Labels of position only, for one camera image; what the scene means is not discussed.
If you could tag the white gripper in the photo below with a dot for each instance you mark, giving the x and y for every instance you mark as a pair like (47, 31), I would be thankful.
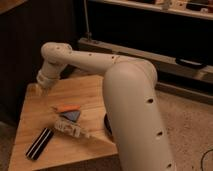
(40, 91)

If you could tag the black striped eraser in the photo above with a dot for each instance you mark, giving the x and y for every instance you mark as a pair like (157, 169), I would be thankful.
(39, 144)

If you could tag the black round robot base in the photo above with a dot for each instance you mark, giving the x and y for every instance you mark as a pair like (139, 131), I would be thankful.
(107, 125)

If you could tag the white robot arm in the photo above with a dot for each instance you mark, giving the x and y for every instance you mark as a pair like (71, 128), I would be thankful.
(130, 101)

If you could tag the orange marker pen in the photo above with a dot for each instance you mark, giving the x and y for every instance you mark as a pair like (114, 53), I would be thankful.
(65, 108)

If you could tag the blue triangular block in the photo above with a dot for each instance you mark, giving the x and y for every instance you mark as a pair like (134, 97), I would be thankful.
(71, 115)

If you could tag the metal vertical pole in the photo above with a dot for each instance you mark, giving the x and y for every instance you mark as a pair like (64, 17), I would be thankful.
(88, 32)

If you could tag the wooden low shelf cabinet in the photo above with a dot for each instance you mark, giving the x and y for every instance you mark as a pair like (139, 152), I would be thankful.
(158, 34)

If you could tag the black handle on cabinet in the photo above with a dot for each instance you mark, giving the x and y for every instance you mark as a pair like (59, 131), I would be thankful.
(190, 64)

